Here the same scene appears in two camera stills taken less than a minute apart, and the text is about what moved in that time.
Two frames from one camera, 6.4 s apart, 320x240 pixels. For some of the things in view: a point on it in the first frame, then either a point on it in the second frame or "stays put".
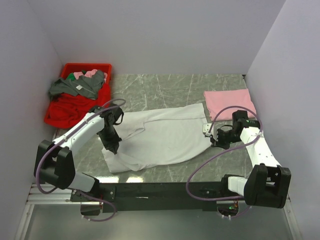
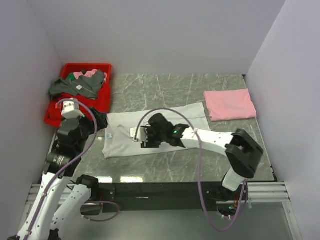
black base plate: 126,197 stays put
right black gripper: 218,143 to 150,144
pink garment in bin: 89,74 stays put
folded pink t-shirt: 217,100 stays put
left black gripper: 113,145 to 100,118
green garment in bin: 71,76 stays put
